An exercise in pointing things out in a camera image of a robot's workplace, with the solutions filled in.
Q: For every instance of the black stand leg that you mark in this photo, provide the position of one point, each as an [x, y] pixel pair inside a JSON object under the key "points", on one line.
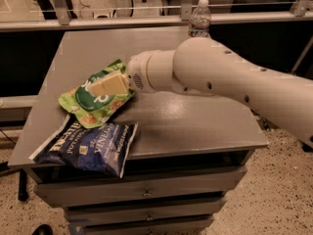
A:
{"points": [[23, 195]]}

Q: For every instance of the green rice chip bag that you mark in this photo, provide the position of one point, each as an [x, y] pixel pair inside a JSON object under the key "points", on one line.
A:
{"points": [[93, 111]]}

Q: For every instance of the bottom grey drawer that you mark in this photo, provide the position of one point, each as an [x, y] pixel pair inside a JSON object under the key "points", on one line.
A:
{"points": [[145, 227]]}

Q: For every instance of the metal guard railing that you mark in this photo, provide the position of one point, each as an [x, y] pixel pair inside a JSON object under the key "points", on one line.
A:
{"points": [[20, 15]]}

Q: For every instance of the middle grey drawer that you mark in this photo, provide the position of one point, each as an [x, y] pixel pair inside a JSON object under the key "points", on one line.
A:
{"points": [[145, 212]]}

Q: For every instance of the black round floor object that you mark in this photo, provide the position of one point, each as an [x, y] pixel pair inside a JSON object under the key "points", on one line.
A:
{"points": [[43, 229]]}

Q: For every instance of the top grey drawer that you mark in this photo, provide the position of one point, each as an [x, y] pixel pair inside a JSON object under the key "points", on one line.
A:
{"points": [[140, 187]]}

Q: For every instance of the grey drawer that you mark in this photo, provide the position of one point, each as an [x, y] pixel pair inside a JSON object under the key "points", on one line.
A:
{"points": [[145, 227], [140, 187], [145, 212]]}

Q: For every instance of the blue chip bag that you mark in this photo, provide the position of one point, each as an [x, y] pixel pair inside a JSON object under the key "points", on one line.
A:
{"points": [[102, 149]]}

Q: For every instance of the clear plastic water bottle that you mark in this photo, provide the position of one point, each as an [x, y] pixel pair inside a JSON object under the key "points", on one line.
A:
{"points": [[200, 20]]}

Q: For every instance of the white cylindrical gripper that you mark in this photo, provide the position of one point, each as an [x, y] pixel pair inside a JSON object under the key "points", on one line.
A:
{"points": [[137, 71]]}

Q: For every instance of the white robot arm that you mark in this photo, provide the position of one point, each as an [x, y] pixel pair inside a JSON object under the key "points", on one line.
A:
{"points": [[202, 66]]}

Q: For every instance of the grey drawer cabinet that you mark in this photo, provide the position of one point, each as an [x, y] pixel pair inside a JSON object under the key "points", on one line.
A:
{"points": [[175, 132]]}

